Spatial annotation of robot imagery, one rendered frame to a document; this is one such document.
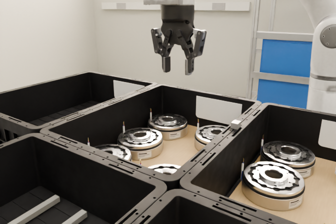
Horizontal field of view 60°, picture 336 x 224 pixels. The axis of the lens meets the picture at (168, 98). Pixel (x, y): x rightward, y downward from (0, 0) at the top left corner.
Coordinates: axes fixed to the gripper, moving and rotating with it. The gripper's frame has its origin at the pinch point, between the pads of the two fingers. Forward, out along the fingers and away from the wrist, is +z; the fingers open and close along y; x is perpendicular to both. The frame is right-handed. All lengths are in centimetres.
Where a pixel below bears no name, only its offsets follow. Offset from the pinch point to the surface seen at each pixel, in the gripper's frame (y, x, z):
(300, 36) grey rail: 2, -180, 9
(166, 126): 1.5, 3.0, 14.5
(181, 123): -0.5, -1.3, 14.8
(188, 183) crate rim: -19.8, 30.1, 7.8
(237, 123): -19.1, 10.5, 6.6
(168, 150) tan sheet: -2.5, 8.3, 17.6
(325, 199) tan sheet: -34.9, 8.5, 18.0
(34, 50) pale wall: 287, -146, 36
